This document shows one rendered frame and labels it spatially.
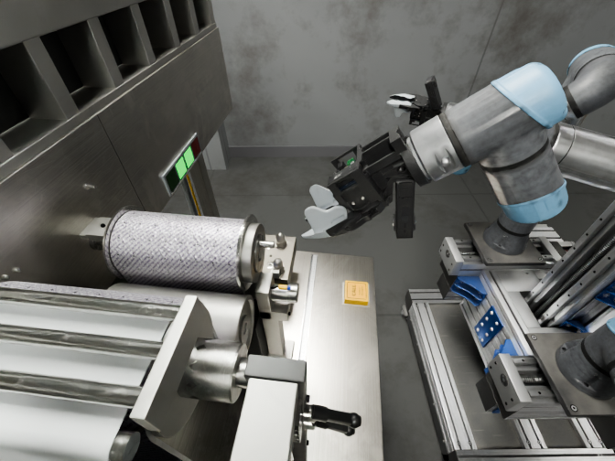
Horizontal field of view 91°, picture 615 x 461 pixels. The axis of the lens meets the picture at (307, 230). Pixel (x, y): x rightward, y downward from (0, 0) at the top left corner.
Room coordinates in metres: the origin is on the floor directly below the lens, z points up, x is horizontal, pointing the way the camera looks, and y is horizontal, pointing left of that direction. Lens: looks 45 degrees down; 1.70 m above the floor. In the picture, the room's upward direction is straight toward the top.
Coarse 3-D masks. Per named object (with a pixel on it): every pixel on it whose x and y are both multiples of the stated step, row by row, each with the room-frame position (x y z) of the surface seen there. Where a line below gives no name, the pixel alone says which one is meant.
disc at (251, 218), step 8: (248, 216) 0.42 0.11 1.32; (248, 224) 0.41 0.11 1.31; (240, 232) 0.37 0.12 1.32; (240, 240) 0.36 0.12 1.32; (240, 248) 0.35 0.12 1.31; (240, 256) 0.34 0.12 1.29; (240, 264) 0.33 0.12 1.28; (240, 272) 0.33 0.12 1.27; (240, 280) 0.32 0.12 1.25; (240, 288) 0.32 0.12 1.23; (248, 288) 0.34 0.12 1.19
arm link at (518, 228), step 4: (500, 216) 0.84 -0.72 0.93; (504, 216) 0.82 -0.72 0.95; (500, 220) 0.83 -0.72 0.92; (504, 220) 0.81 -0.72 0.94; (508, 220) 0.80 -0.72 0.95; (512, 220) 0.79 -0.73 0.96; (504, 224) 0.80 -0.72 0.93; (508, 224) 0.79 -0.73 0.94; (512, 224) 0.78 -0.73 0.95; (516, 224) 0.78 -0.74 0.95; (520, 224) 0.77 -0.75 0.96; (524, 224) 0.77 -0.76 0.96; (528, 224) 0.77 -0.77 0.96; (532, 224) 0.77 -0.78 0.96; (536, 224) 0.78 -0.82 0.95; (508, 228) 0.79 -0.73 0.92; (512, 228) 0.78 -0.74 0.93; (516, 228) 0.77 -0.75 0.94; (520, 228) 0.77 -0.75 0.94; (524, 228) 0.77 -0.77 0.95; (528, 228) 0.76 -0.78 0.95; (532, 228) 0.77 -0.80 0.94; (516, 232) 0.77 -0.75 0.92; (520, 232) 0.77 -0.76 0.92; (524, 232) 0.76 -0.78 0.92; (528, 232) 0.77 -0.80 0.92
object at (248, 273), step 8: (256, 224) 0.41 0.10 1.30; (248, 232) 0.38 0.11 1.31; (256, 232) 0.39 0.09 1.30; (264, 232) 0.44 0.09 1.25; (248, 240) 0.37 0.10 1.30; (264, 240) 0.43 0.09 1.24; (248, 248) 0.36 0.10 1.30; (264, 248) 0.43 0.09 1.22; (248, 256) 0.34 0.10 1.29; (248, 264) 0.34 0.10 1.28; (248, 272) 0.33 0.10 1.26; (248, 280) 0.33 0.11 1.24; (256, 280) 0.35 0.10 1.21
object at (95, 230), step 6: (96, 222) 0.43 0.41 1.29; (102, 222) 0.43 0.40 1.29; (90, 228) 0.42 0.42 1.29; (96, 228) 0.41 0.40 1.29; (102, 228) 0.41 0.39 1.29; (84, 234) 0.40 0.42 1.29; (90, 234) 0.40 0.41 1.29; (96, 234) 0.40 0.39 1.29; (102, 234) 0.40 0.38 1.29; (90, 240) 0.40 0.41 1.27; (96, 240) 0.40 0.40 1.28
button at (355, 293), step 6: (348, 282) 0.55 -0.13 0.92; (354, 282) 0.55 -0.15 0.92; (360, 282) 0.55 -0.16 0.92; (348, 288) 0.53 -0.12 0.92; (354, 288) 0.53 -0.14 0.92; (360, 288) 0.53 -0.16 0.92; (366, 288) 0.53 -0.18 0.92; (348, 294) 0.51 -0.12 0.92; (354, 294) 0.51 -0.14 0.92; (360, 294) 0.51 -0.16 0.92; (366, 294) 0.51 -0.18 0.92; (348, 300) 0.49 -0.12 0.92; (354, 300) 0.49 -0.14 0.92; (360, 300) 0.49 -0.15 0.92; (366, 300) 0.49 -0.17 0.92
